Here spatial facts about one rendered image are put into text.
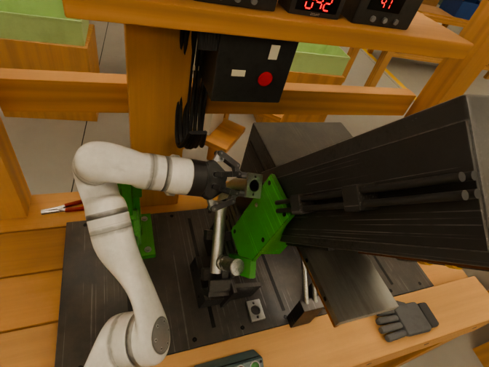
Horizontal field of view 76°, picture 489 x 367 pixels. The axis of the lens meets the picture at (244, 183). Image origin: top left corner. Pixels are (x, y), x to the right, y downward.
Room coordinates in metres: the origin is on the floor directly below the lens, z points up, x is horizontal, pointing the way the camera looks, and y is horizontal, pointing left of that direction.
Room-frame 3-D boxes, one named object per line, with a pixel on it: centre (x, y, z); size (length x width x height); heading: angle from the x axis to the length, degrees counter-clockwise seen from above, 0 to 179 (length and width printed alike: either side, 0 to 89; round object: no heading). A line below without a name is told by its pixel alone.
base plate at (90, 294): (0.56, -0.12, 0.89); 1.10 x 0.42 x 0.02; 119
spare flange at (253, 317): (0.39, -0.13, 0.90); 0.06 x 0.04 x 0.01; 29
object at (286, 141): (0.74, -0.15, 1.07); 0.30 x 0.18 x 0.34; 119
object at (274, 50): (0.69, 0.08, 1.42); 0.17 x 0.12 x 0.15; 119
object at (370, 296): (0.51, -0.24, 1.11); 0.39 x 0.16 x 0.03; 29
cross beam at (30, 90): (0.88, 0.06, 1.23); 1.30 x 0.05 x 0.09; 119
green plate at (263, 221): (0.47, -0.09, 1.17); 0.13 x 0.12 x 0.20; 119
